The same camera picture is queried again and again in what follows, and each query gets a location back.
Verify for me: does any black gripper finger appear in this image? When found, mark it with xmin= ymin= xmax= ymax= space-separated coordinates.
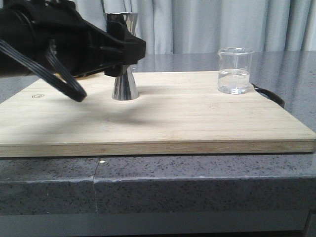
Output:
xmin=106 ymin=21 xmax=133 ymax=42
xmin=99 ymin=33 xmax=146 ymax=77

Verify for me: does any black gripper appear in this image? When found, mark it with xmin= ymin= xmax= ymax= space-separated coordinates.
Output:
xmin=0 ymin=0 xmax=103 ymax=77

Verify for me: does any steel hourglass jigger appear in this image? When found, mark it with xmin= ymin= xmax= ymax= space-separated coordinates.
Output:
xmin=104 ymin=12 xmax=139 ymax=101

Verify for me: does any clear glass beaker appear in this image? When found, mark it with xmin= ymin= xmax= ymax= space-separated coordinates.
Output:
xmin=217 ymin=47 xmax=254 ymax=95

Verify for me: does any grey curtain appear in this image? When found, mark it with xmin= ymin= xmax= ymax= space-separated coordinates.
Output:
xmin=76 ymin=0 xmax=316 ymax=54

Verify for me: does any wooden cutting board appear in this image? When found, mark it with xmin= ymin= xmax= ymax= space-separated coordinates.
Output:
xmin=0 ymin=72 xmax=316 ymax=158

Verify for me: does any black ribbon cable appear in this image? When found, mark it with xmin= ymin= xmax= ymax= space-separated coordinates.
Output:
xmin=0 ymin=39 xmax=87 ymax=102

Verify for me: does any black board handle strap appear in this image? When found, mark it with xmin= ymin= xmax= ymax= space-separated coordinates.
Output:
xmin=251 ymin=83 xmax=285 ymax=108

